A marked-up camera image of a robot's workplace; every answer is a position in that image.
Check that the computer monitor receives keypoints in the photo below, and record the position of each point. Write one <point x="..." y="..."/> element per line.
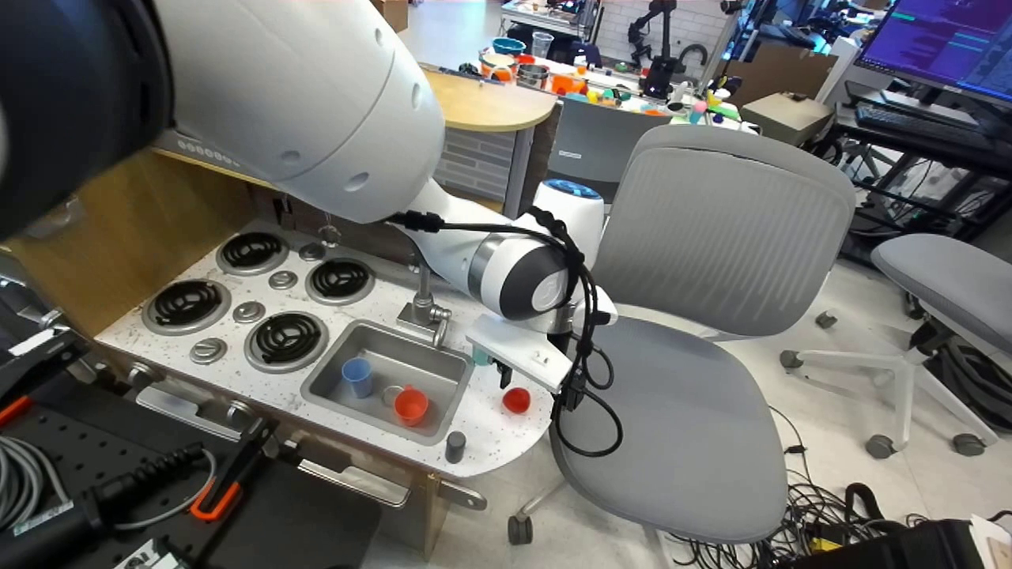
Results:
<point x="937" y="49"/>

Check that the red toy cup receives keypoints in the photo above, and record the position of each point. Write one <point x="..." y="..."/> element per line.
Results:
<point x="411" y="404"/>

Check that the red fruit toy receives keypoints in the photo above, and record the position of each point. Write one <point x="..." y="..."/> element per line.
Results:
<point x="517" y="400"/>

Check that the cardboard box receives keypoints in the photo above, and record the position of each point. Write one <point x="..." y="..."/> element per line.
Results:
<point x="786" y="116"/>

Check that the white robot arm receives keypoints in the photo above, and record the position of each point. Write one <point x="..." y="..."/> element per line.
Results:
<point x="295" y="95"/>

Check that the grey office chair white base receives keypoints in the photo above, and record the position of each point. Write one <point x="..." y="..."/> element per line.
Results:
<point x="937" y="286"/>

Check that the silver stove knob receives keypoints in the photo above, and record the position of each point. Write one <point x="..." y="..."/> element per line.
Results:
<point x="248" y="310"/>
<point x="208" y="349"/>
<point x="282" y="279"/>

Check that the black bag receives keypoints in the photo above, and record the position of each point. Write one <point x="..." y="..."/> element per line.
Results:
<point x="897" y="546"/>

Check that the grey cylinder toy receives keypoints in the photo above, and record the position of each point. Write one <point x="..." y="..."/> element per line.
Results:
<point x="456" y="447"/>

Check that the black spiral stove burner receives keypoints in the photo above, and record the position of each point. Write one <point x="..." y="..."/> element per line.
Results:
<point x="250" y="251"/>
<point x="188" y="304"/>
<point x="286" y="340"/>
<point x="341" y="279"/>

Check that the silver toy faucet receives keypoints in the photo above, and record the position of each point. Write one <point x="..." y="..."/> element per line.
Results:
<point x="426" y="309"/>

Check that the grey mesh office chair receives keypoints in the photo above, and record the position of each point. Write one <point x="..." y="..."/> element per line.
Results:
<point x="729" y="232"/>

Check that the silver toy sink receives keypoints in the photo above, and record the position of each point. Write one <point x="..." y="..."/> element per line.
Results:
<point x="422" y="364"/>

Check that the orange clamp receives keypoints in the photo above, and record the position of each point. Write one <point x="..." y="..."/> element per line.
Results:
<point x="216" y="498"/>
<point x="10" y="409"/>

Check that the white speckled toy kitchen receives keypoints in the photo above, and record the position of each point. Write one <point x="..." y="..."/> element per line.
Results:
<point x="488" y="427"/>

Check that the black pegboard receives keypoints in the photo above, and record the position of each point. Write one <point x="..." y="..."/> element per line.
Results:
<point x="95" y="447"/>

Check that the blue toy cup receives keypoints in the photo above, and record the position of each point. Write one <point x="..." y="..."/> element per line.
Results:
<point x="360" y="375"/>

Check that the round wooden table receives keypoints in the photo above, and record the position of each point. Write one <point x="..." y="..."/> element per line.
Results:
<point x="491" y="103"/>

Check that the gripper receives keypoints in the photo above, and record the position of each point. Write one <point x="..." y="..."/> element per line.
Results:
<point x="523" y="353"/>

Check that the black chair caster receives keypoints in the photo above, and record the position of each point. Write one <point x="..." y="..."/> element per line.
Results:
<point x="521" y="530"/>

